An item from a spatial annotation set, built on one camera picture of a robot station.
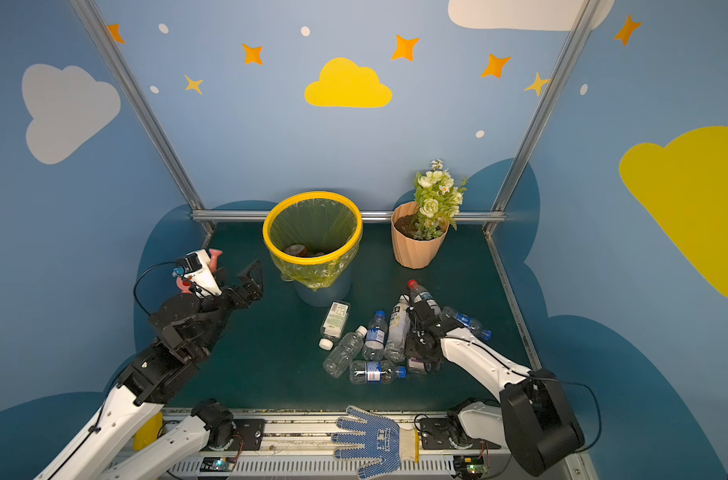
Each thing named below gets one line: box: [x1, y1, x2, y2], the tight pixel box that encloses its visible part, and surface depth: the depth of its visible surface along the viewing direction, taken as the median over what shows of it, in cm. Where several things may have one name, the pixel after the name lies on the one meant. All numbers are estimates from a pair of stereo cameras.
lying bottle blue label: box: [349, 360, 407, 384], surface depth 83 cm
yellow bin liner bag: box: [262, 191, 363, 291], surface depth 90 cm
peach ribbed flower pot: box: [390, 201, 449, 269], surface depth 104 cm
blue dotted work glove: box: [331, 406, 419, 480], surface depth 75 cm
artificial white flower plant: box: [411, 158, 469, 241], surface depth 95 cm
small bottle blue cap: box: [362, 310, 388, 361], surface depth 88 cm
